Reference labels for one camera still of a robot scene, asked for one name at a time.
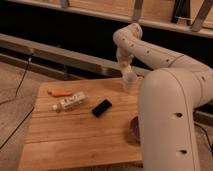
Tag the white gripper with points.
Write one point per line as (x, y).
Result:
(124, 60)

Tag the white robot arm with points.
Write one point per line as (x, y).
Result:
(167, 98)

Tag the clear glass cup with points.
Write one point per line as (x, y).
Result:
(128, 84)

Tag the black rectangular block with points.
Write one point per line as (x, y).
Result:
(101, 108)

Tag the small white plastic bottle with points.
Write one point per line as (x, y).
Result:
(70, 102)

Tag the wooden board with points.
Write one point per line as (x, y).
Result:
(77, 138)

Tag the wooden shelf with brackets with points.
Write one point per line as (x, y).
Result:
(185, 16)

